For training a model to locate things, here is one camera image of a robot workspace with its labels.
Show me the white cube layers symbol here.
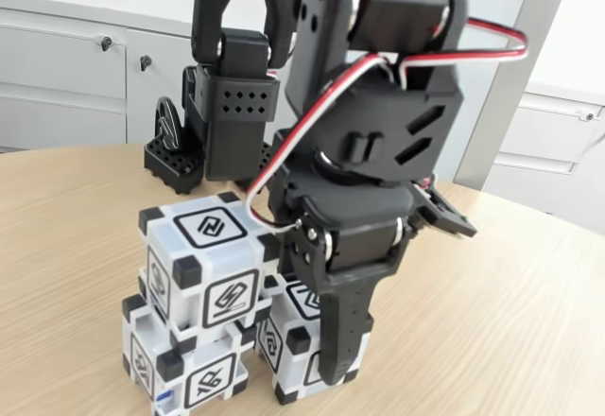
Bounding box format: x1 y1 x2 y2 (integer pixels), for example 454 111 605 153
254 273 374 406

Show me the black round emblem disc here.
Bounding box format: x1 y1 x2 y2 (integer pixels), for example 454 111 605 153
153 96 183 152

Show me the red white black servo cable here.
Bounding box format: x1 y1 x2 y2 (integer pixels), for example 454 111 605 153
244 16 529 236

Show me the white cube lightning symbol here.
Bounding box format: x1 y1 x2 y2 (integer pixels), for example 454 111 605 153
137 192 283 341

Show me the small white drawer cabinet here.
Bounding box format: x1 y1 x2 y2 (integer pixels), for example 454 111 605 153
484 78 605 237

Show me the white cube lamp symbol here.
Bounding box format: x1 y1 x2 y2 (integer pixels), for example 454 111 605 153
121 292 260 412

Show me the grey metal pillar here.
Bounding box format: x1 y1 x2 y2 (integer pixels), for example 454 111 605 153
452 0 577 193

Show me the black gripper camera module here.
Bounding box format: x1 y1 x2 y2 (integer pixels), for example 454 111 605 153
413 183 478 240

